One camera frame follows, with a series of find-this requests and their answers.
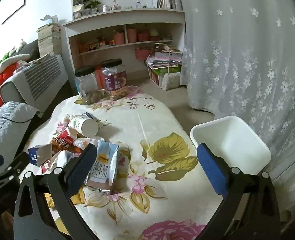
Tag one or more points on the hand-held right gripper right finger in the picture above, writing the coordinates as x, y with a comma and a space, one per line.
212, 170

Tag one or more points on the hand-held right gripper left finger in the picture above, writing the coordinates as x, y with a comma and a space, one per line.
82, 166

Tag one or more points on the red noodle packet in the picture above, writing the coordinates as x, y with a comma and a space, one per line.
47, 166

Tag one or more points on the red and white carton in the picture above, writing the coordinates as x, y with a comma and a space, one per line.
65, 137

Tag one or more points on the white plastic bin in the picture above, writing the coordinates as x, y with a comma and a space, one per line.
237, 142

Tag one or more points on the blue cardboard box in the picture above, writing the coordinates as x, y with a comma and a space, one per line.
35, 156

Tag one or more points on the blue and white milk carton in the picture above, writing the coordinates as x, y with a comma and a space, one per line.
105, 165

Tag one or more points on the orange snack wrapper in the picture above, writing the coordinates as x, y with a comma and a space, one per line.
62, 146

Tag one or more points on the grey striped cushion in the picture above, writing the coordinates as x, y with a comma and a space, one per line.
7, 130

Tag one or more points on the white paper cup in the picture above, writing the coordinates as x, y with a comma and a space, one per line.
87, 127

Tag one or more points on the floral tablecloth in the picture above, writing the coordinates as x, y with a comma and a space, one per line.
137, 120

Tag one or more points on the grey sofa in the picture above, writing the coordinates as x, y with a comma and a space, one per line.
55, 92

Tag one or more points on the clear jar with blue label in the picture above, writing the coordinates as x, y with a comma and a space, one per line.
87, 85

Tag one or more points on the red and white plush toy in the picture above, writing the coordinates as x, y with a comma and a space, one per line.
5, 75

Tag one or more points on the clear jar with purple label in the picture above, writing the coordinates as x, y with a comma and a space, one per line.
115, 82

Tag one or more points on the red bottle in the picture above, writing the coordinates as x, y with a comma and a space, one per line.
98, 77

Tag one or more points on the white fluffy bundle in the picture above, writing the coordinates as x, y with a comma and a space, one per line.
171, 82

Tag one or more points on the green box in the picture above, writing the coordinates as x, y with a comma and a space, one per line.
167, 70

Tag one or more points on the white lace curtain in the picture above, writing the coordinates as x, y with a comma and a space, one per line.
237, 55

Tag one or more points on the colourful toy blocks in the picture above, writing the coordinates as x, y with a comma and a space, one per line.
90, 46

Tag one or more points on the stack of papers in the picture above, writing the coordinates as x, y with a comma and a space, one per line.
165, 58

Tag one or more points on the stack of books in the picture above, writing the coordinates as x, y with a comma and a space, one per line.
50, 40

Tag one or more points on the pink basket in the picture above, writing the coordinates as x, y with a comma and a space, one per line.
142, 54

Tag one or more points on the pink pot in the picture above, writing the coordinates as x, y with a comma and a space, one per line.
131, 36
143, 37
118, 38

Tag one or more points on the tissue box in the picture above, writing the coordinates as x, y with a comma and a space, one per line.
50, 20

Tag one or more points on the white bookshelf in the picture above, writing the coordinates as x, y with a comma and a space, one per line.
127, 16

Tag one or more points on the small potted plant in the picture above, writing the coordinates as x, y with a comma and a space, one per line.
93, 6

